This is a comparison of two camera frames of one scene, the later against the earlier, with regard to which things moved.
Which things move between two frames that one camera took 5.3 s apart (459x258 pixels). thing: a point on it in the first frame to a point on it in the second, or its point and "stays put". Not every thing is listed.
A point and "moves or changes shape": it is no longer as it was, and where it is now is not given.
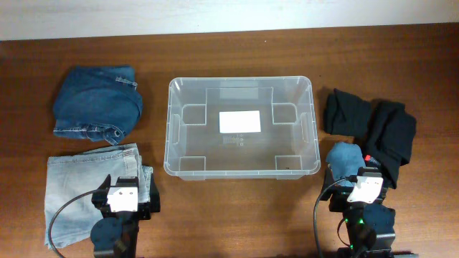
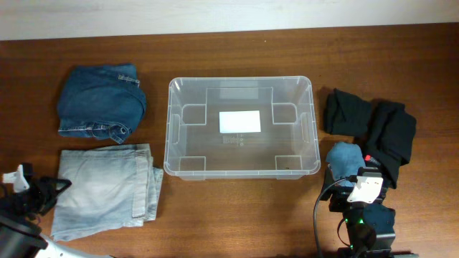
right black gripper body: [338, 202] stays put
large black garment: [392, 137] stays put
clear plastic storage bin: [234, 128] stays put
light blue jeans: [70, 215] moves or changes shape
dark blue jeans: [99, 102] stays put
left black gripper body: [145, 206] to [41, 193]
